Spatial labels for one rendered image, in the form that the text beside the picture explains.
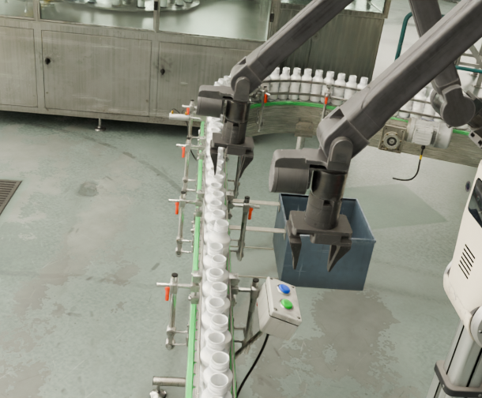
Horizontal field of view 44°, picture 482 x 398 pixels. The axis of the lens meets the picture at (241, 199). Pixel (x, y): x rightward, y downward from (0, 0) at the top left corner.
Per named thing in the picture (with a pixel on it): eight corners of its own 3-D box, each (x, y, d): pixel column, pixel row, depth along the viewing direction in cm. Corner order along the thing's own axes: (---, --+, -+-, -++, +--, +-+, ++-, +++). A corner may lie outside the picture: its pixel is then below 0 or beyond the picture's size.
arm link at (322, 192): (353, 170, 96) (346, 155, 101) (310, 167, 95) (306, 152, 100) (344, 208, 99) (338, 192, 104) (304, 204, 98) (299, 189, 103)
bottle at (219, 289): (218, 352, 142) (224, 297, 134) (196, 343, 144) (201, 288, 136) (229, 338, 147) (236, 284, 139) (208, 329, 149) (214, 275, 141)
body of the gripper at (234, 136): (211, 138, 149) (215, 110, 145) (251, 144, 150) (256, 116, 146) (211, 148, 143) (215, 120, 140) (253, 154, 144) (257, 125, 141)
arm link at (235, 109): (252, 100, 138) (251, 93, 143) (223, 96, 137) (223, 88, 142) (247, 128, 141) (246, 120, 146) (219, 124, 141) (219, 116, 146)
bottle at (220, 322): (195, 372, 136) (200, 315, 128) (216, 362, 139) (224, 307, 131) (208, 389, 131) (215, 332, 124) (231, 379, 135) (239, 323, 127)
